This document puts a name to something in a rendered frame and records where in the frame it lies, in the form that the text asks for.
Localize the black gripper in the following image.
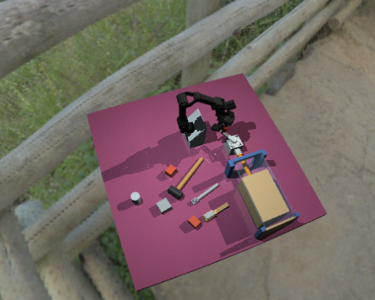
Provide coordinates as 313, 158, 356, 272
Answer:
211, 110, 234, 132

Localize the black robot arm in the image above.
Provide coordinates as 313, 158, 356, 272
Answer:
176, 92, 236, 134

